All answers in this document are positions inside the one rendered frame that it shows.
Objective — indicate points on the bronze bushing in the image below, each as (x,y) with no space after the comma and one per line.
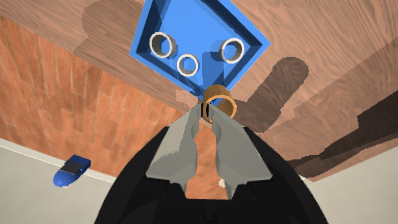
(219,91)

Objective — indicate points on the grey metal sleeve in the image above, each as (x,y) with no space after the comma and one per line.
(154,44)
(182,70)
(239,50)

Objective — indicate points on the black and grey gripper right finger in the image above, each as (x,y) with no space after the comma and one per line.
(244,158)

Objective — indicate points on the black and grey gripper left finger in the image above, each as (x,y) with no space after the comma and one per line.
(169,157)

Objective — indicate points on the blue square tray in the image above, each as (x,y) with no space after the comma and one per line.
(198,27)

